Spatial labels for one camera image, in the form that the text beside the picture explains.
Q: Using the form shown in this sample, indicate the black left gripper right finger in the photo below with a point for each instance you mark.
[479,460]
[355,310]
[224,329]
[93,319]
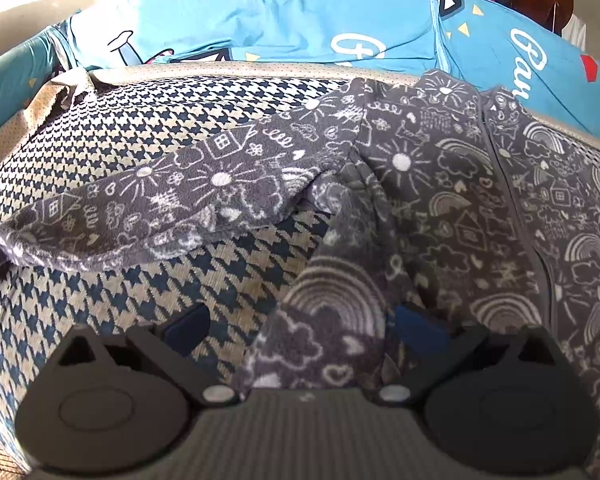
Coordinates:
[440,350]

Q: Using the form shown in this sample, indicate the grey patterned fleece garment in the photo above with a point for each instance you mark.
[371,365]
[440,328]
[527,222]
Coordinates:
[438,195]

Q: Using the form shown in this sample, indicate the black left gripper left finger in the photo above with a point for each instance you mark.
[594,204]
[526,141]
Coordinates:
[165,349]

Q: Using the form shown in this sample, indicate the houndstooth sofa cushion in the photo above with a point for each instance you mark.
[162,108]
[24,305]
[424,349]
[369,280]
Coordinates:
[108,131]

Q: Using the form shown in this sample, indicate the blue cartoon print pillow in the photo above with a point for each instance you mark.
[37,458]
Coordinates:
[479,41]

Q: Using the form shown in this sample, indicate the white tablecloth table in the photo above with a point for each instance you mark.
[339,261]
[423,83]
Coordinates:
[575,32]

